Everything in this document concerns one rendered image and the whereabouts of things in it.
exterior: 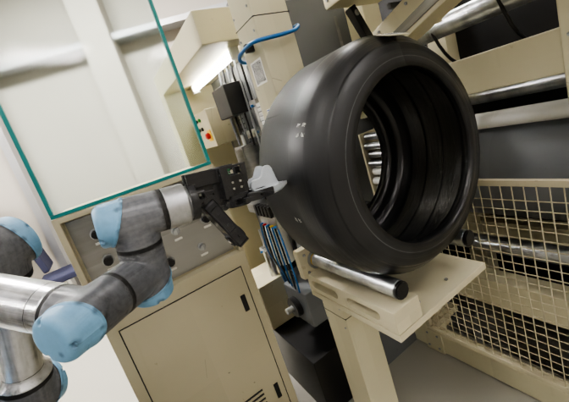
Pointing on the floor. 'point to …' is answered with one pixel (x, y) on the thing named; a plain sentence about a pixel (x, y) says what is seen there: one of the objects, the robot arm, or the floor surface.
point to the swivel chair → (55, 270)
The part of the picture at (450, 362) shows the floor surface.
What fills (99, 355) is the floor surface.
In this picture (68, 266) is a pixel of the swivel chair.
